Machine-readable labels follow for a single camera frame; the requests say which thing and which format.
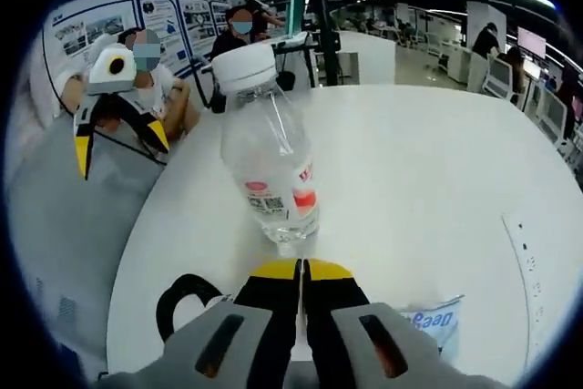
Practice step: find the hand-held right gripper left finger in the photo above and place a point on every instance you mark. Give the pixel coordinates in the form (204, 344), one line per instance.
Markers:
(218, 343)

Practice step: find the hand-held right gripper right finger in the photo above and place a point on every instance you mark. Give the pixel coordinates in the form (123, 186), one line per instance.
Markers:
(364, 343)

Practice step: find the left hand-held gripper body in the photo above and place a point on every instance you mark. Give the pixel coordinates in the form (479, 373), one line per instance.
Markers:
(111, 77)

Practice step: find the blue mouse pad packet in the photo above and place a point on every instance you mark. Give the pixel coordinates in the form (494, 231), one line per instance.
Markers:
(437, 320)

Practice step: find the clear water bottle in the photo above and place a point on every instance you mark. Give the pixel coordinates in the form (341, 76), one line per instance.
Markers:
(268, 143)

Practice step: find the person's left hand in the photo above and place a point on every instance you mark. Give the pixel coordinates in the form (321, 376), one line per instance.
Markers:
(74, 94)

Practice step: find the white table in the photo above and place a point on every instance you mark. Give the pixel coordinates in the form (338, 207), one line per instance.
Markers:
(410, 156)

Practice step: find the black stand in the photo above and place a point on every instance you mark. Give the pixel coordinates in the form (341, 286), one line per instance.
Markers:
(328, 24)

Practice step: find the white partition counter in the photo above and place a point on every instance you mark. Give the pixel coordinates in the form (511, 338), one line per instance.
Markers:
(369, 58)

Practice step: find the white office chair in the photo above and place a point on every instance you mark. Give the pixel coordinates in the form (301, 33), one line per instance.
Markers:
(498, 81)

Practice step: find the pink monitor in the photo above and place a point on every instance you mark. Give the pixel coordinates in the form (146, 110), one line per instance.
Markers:
(532, 42)

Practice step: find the wall poster board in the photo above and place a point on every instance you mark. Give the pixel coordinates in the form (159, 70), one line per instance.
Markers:
(91, 20)

